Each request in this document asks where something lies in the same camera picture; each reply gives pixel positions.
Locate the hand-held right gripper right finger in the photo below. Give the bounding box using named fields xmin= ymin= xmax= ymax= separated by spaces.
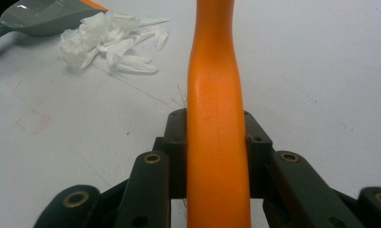
xmin=243 ymin=109 xmax=274 ymax=200

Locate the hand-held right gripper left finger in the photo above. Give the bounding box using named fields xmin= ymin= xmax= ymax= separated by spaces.
xmin=152 ymin=107 xmax=188 ymax=200

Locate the pile of white paper scraps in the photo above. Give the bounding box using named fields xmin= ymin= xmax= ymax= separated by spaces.
xmin=57 ymin=11 xmax=172 ymax=75

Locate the gray dustpan with orange edge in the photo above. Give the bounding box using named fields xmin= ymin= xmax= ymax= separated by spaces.
xmin=0 ymin=0 xmax=110 ymax=45

